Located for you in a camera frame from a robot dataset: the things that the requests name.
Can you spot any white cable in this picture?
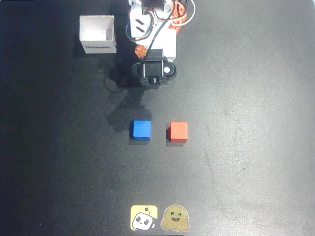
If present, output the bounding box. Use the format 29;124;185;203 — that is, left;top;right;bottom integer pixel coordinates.
172;0;197;27

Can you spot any hugging face sticker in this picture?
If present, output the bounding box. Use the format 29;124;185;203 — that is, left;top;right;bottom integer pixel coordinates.
160;204;190;232

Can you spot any white cardboard box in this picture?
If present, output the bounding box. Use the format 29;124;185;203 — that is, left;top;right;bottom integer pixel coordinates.
79;14;117;55

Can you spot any red cube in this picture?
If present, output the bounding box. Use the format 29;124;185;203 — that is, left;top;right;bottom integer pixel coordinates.
166;121;189;143

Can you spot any yellow robot sticker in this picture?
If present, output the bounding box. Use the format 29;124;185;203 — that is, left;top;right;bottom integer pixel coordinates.
130;205;158;231

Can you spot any blue cube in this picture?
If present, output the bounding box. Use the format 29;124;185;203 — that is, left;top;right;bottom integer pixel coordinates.
129;120;152;142

